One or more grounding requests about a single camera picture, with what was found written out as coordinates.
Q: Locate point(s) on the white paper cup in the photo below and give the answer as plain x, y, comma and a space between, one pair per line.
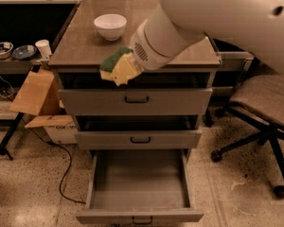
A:
44, 48

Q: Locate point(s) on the grey drawer cabinet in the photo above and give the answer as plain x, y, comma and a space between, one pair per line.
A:
82, 49

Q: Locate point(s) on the grey drawer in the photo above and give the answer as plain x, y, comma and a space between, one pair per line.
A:
149, 94
139, 187
137, 132

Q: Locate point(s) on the grey middle drawer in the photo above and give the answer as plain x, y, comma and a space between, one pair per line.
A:
137, 132

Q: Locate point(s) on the brown cardboard box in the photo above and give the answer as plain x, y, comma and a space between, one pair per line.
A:
39, 96

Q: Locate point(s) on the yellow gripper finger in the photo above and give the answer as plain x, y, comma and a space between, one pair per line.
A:
127, 68

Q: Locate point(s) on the grey bottom drawer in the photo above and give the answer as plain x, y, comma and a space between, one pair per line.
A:
139, 187

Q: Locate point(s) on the dark blue plate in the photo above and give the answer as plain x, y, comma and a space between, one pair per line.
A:
24, 52

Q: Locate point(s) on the black office chair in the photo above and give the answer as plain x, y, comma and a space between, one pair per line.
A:
259, 101

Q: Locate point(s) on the blue patterned bowl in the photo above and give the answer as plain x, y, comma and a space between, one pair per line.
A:
5, 50

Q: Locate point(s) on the black tripod stand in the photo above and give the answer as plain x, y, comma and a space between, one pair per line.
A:
12, 124

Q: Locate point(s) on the white ceramic bowl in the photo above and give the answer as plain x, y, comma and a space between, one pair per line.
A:
110, 26

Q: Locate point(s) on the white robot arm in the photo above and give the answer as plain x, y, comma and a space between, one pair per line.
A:
256, 26

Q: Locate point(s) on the green and yellow sponge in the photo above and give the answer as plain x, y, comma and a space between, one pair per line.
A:
107, 66

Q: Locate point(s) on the grey top drawer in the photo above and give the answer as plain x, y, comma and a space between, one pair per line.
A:
149, 94

